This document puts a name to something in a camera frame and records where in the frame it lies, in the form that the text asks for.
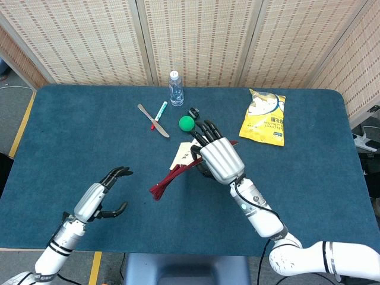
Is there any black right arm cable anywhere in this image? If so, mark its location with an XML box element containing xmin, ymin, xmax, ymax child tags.
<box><xmin>230</xmin><ymin>176</ymin><xmax>281</xmax><ymax>285</ymax></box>

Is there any green foam ball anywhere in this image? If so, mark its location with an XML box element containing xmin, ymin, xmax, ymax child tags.
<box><xmin>178</xmin><ymin>115</ymin><xmax>196</xmax><ymax>132</ymax></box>

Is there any yellow snack bag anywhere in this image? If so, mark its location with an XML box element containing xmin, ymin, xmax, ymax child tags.
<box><xmin>239</xmin><ymin>88</ymin><xmax>287</xmax><ymax>147</ymax></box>

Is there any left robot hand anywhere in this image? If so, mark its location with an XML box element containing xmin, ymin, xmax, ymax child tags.
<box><xmin>73</xmin><ymin>166</ymin><xmax>134</xmax><ymax>224</ymax></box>

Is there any woven bamboo screen panel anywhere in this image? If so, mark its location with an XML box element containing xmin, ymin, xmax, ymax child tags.
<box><xmin>136</xmin><ymin>0</ymin><xmax>264</xmax><ymax>88</ymax></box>
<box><xmin>0</xmin><ymin>25</ymin><xmax>48</xmax><ymax>90</ymax></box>
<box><xmin>308</xmin><ymin>13</ymin><xmax>380</xmax><ymax>125</ymax></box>
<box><xmin>239</xmin><ymin>0</ymin><xmax>368</xmax><ymax>89</ymax></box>
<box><xmin>0</xmin><ymin>0</ymin><xmax>154</xmax><ymax>87</ymax></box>

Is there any red ribbed paper folding fan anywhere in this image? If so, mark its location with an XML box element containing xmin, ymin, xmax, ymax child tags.
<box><xmin>148</xmin><ymin>139</ymin><xmax>239</xmax><ymax>202</ymax></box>

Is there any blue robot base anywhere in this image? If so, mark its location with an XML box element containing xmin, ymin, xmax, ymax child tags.
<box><xmin>123</xmin><ymin>254</ymin><xmax>252</xmax><ymax>285</ymax></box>

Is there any white power strip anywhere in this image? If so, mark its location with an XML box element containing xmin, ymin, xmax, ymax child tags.
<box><xmin>352</xmin><ymin>132</ymin><xmax>380</xmax><ymax>153</ymax></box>

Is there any white green marker red cap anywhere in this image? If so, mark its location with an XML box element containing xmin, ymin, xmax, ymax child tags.
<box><xmin>150</xmin><ymin>101</ymin><xmax>169</xmax><ymax>131</ymax></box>

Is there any metal butter knife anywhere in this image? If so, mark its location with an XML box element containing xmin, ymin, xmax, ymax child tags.
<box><xmin>137</xmin><ymin>103</ymin><xmax>170</xmax><ymax>138</ymax></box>

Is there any clear plastic water bottle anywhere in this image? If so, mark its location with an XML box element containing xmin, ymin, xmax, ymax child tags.
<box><xmin>168</xmin><ymin>70</ymin><xmax>185</xmax><ymax>107</ymax></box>

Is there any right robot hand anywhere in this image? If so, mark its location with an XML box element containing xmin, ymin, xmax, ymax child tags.
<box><xmin>189</xmin><ymin>119</ymin><xmax>246</xmax><ymax>183</ymax></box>

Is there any white floor cable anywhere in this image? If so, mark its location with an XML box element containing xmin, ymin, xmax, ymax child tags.
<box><xmin>0</xmin><ymin>85</ymin><xmax>34</xmax><ymax>103</ymax></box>

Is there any black equipment beside table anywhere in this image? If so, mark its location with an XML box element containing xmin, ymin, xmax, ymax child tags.
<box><xmin>363</xmin><ymin>151</ymin><xmax>380</xmax><ymax>208</ymax></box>

